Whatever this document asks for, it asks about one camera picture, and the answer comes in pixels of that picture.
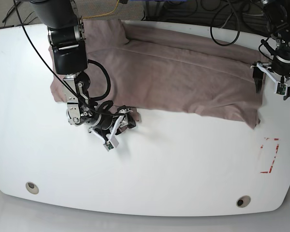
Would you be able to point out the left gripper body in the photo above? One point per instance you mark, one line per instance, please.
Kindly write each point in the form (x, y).
(282, 82)

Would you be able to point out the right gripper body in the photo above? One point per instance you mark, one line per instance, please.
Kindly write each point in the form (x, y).
(107, 128)

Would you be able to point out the mauve t-shirt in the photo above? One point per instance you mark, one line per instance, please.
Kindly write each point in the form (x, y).
(160, 69)

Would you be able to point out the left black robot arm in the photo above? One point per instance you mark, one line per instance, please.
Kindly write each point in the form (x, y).
(277, 13)

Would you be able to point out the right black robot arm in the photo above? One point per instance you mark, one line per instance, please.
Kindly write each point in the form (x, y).
(67, 40)

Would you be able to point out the red tape rectangle marking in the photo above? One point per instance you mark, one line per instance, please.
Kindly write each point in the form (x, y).
(267, 155)

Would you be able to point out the left table grommet hole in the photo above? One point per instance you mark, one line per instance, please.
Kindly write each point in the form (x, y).
(32, 188)

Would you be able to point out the table grommet hole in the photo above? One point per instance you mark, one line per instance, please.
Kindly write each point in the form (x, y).
(243, 201)
(32, 188)

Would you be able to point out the right table grommet hole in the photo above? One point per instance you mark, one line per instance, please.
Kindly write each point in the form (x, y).
(243, 201)

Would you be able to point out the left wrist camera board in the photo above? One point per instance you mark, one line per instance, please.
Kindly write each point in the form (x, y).
(281, 89)

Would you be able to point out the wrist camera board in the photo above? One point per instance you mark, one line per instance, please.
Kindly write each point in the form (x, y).
(108, 146)
(281, 89)

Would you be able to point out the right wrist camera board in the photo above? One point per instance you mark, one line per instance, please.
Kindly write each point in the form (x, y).
(108, 146)

